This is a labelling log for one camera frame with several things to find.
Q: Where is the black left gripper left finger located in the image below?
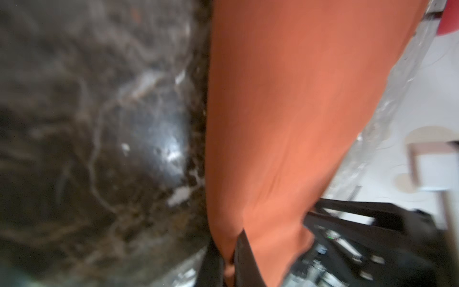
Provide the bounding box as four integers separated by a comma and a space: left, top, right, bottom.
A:
194, 239, 225, 287

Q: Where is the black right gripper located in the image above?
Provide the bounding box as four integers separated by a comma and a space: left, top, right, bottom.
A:
283, 141, 459, 287

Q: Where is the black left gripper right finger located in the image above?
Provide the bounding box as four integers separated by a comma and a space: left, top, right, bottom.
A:
234, 230, 266, 287

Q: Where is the rust orange skirt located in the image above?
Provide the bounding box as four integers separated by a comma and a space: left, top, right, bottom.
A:
205, 1, 427, 287

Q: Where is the red polka dot toaster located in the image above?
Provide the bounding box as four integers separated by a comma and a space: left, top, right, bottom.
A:
436, 0, 459, 36

